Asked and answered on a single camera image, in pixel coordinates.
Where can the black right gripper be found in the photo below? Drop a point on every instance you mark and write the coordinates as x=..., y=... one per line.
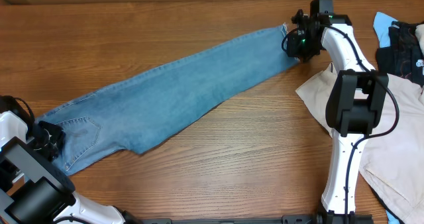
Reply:
x=292, y=43

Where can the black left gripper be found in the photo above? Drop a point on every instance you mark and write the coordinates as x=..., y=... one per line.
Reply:
x=58, y=138

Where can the light blue denim jeans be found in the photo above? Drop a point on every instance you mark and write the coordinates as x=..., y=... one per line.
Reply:
x=142, y=112

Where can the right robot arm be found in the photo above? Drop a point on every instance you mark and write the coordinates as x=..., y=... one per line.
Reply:
x=353, y=109

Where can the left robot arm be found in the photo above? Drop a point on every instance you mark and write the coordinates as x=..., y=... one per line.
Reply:
x=33, y=190

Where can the light blue garment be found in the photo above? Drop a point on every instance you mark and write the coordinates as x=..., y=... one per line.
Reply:
x=381, y=25

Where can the dark navy printed garment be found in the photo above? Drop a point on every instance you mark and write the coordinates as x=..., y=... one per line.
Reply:
x=403, y=57

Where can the beige cloth garment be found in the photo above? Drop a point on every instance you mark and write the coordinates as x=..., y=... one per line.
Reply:
x=392, y=164

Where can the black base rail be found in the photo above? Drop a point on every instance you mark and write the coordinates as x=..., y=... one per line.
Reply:
x=232, y=220

